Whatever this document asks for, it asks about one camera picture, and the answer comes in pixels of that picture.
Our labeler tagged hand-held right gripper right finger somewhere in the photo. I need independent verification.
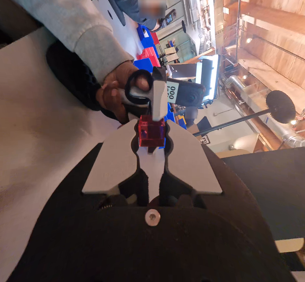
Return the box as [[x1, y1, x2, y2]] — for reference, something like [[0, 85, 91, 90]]
[[159, 119, 224, 206]]

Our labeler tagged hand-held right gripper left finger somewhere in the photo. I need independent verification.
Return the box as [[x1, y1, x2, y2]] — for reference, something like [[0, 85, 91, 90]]
[[82, 119, 149, 204]]

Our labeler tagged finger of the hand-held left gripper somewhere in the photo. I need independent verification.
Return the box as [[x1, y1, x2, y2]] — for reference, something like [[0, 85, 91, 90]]
[[151, 80, 169, 122]]

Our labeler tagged red translucent cube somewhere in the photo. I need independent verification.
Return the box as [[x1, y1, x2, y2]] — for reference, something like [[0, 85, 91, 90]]
[[138, 115, 166, 147]]

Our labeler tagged person's left forearm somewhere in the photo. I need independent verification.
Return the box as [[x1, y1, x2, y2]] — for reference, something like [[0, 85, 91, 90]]
[[0, 0, 134, 84]]

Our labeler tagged grey desk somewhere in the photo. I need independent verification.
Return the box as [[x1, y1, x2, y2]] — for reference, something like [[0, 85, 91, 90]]
[[0, 27, 165, 282]]

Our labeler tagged LED light panel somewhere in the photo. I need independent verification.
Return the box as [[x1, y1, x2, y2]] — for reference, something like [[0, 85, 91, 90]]
[[195, 54, 221, 103]]

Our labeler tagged blue plastic bin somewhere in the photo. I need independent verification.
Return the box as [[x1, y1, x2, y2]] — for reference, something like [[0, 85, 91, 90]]
[[137, 24, 158, 49]]

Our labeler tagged black mesh cushion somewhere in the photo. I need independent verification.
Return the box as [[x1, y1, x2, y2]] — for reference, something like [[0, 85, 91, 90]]
[[46, 41, 124, 121]]

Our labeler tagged black round-base pole stand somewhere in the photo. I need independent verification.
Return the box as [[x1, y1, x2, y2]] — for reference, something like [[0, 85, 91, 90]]
[[193, 90, 296, 137]]

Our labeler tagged silver ventilation duct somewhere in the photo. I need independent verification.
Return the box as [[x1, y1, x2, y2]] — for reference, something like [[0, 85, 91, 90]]
[[220, 73, 305, 148]]

